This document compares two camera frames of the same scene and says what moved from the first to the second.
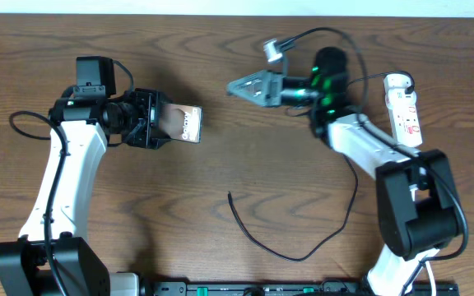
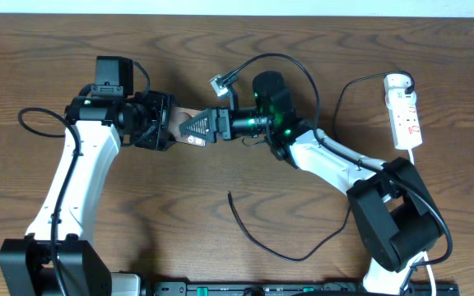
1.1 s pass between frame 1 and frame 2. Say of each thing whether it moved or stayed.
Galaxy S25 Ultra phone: stayed
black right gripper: moved
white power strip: stayed
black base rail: stayed
